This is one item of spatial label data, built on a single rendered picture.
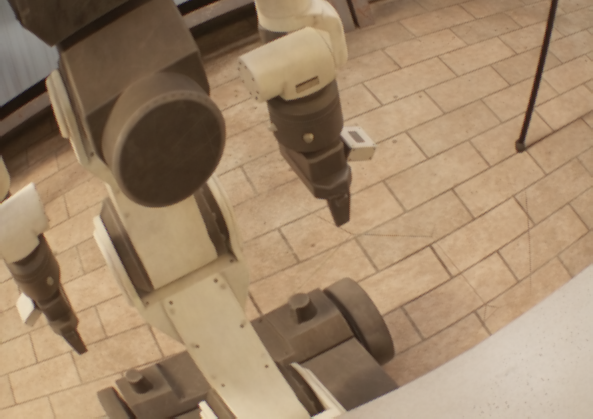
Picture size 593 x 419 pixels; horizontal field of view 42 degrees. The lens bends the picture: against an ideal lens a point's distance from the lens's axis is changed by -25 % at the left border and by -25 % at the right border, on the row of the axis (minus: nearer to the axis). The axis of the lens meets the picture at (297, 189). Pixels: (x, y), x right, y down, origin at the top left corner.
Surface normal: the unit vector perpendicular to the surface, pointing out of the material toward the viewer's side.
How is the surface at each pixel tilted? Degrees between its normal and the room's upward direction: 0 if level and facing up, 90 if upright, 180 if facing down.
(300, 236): 0
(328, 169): 102
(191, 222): 86
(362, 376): 0
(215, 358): 60
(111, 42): 45
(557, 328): 0
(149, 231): 87
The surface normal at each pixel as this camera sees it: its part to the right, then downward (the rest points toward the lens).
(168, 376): -0.22, -0.73
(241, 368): 0.28, 0.07
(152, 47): 0.16, -0.17
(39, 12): 0.50, 0.67
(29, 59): 0.36, 0.54
